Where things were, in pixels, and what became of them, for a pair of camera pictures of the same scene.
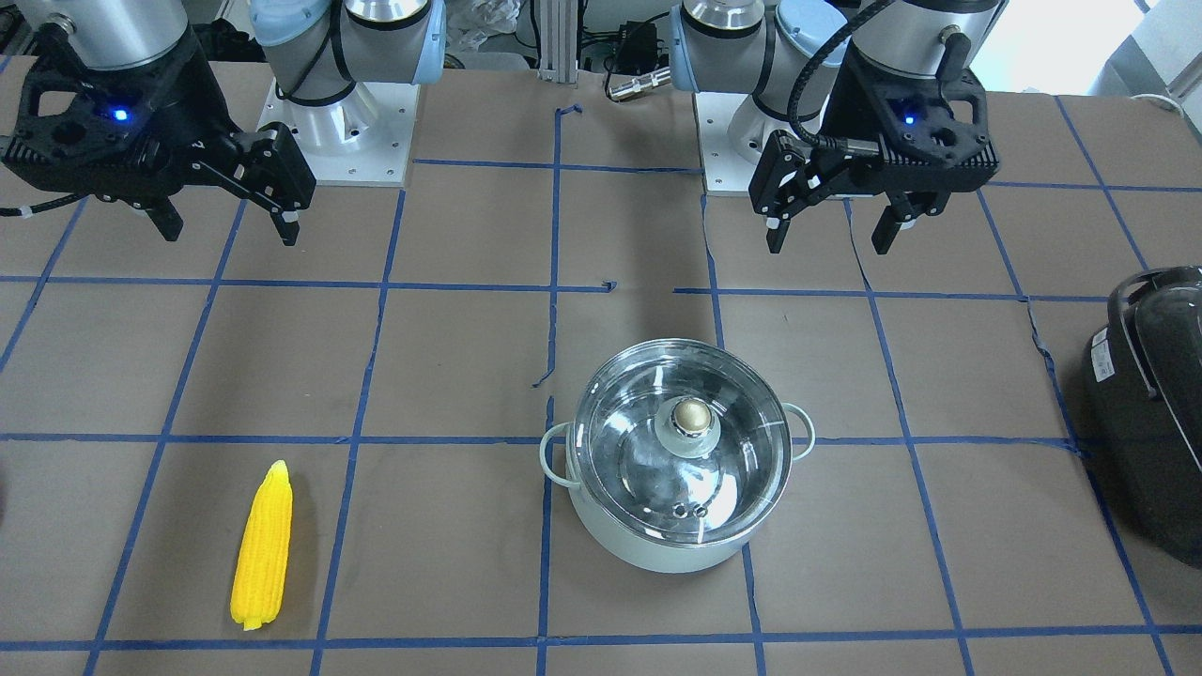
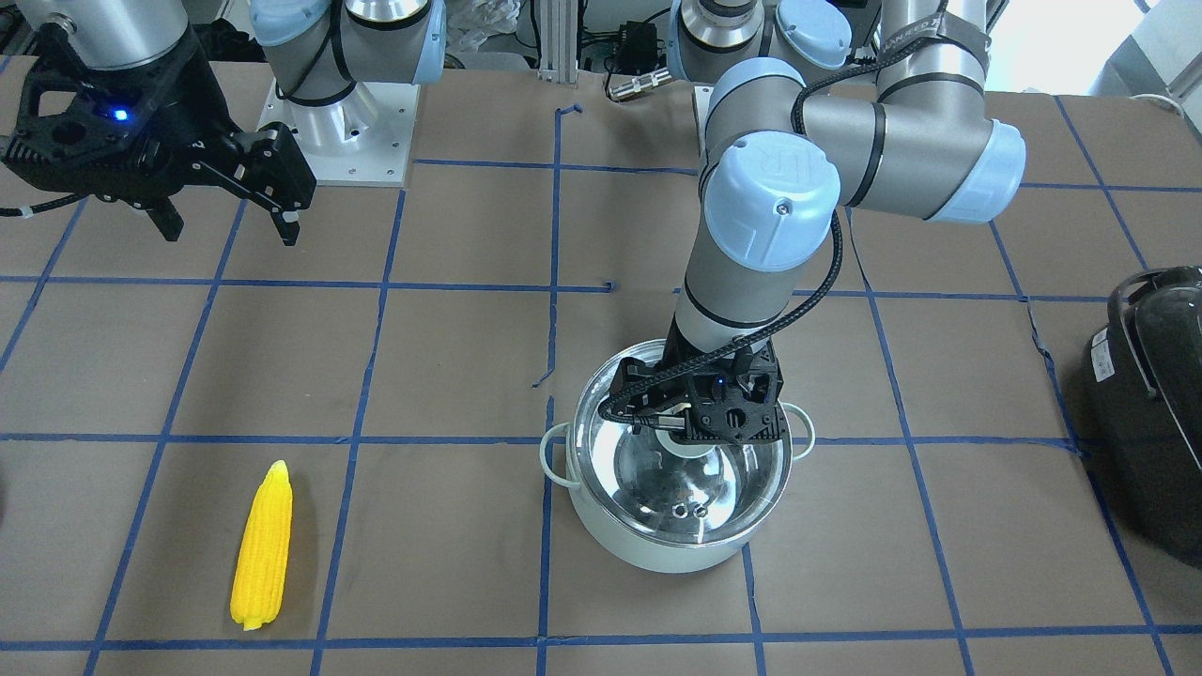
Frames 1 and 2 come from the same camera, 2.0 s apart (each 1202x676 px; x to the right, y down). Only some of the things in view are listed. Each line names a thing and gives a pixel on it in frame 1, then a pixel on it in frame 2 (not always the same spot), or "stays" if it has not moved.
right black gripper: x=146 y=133 stays
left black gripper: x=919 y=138 → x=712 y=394
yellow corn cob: x=260 y=568 stays
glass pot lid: x=683 y=441 stays
